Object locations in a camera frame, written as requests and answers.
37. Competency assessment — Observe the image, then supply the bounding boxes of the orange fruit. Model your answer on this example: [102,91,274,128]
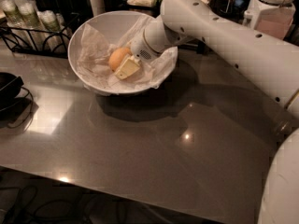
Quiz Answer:
[108,47,132,72]

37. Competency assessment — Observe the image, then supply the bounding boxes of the white paper liner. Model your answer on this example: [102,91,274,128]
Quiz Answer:
[76,15,178,91]

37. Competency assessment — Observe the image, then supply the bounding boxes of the paper cup stack left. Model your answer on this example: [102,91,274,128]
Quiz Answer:
[0,0,29,45]

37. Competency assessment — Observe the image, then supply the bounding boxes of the black tea bag shelf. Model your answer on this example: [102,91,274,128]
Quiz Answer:
[128,0,211,53]

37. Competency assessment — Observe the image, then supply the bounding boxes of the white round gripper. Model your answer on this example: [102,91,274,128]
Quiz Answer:
[115,28,162,79]

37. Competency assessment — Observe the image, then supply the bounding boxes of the paper cup stack middle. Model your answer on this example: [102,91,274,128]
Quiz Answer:
[18,2,45,49]

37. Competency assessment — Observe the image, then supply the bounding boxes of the paper cup stack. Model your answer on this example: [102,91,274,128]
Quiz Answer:
[37,10,66,54]
[0,0,29,45]
[18,2,45,49]

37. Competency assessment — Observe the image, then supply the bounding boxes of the white bowl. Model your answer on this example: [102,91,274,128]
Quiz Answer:
[67,10,179,97]

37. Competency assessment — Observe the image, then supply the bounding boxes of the black floor cables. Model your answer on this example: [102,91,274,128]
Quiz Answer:
[0,171,157,224]

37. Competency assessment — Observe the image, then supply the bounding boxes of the white cylinder dispenser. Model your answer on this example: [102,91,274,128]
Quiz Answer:
[86,0,107,18]

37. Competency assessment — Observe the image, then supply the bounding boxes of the black pan with wire stand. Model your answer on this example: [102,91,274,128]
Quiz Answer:
[0,72,34,129]

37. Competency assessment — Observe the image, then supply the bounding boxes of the paper cup stack right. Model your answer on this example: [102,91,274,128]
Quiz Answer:
[37,10,66,54]

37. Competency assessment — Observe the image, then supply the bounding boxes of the black wire rack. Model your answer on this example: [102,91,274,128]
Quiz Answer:
[0,13,79,58]

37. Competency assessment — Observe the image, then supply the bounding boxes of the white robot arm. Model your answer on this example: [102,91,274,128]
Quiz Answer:
[116,0,299,224]

